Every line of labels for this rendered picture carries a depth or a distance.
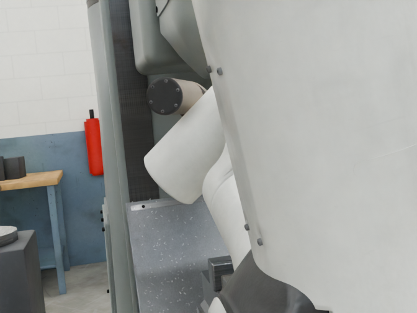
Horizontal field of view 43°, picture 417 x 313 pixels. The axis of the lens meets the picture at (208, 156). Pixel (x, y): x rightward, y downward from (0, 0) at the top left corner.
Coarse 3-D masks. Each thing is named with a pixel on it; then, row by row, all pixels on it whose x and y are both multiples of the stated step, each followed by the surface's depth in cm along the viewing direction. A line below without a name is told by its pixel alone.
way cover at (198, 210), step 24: (144, 216) 106; (168, 216) 107; (192, 216) 108; (144, 240) 104; (168, 240) 105; (192, 240) 106; (216, 240) 106; (144, 264) 102; (168, 264) 103; (192, 264) 104; (144, 288) 100; (168, 288) 100; (192, 288) 101; (144, 312) 97; (168, 312) 97; (192, 312) 97
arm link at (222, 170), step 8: (224, 152) 42; (224, 160) 42; (216, 168) 42; (224, 168) 41; (232, 168) 41; (208, 176) 42; (216, 176) 42; (224, 176) 41; (208, 184) 42; (216, 184) 41; (208, 192) 42; (208, 200) 42; (208, 208) 43
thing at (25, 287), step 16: (0, 240) 64; (16, 240) 67; (32, 240) 70; (0, 256) 62; (16, 256) 62; (32, 256) 68; (0, 272) 62; (16, 272) 62; (32, 272) 67; (0, 288) 62; (16, 288) 62; (32, 288) 65; (0, 304) 62; (16, 304) 63; (32, 304) 64
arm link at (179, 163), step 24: (168, 96) 48; (192, 96) 51; (192, 120) 48; (216, 120) 47; (168, 144) 49; (192, 144) 48; (216, 144) 47; (168, 168) 48; (192, 168) 48; (168, 192) 49; (192, 192) 50
